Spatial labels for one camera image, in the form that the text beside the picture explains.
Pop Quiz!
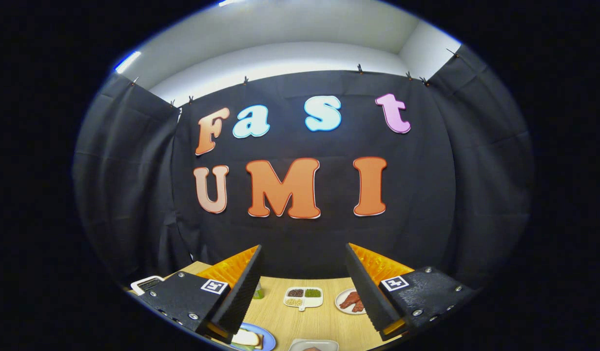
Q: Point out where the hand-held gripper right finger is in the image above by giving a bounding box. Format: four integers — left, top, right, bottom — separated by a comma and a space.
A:
345, 243, 478, 342

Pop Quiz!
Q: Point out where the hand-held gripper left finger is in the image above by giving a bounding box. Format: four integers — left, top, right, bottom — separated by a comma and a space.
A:
139, 244, 264, 344

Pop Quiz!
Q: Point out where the toasted bread slice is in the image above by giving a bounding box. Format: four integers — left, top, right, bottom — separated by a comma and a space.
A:
232, 329, 261, 348

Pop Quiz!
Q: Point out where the white oval meat plate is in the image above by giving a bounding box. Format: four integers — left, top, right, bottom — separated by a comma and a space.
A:
335, 288, 368, 315

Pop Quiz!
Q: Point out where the blue plate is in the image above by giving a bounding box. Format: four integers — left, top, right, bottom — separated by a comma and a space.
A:
229, 322, 277, 351

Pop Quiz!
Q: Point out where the white divided dish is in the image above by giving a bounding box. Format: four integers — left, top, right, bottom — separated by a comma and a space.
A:
283, 287, 324, 312

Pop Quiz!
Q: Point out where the white square plate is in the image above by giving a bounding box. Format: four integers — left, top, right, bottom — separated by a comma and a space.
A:
288, 339, 340, 351

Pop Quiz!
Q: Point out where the white toaster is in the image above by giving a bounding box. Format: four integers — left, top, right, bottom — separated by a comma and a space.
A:
130, 275, 165, 296

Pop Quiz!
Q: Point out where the row of black cloth clips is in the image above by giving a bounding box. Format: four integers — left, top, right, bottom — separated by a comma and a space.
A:
129, 48, 461, 108

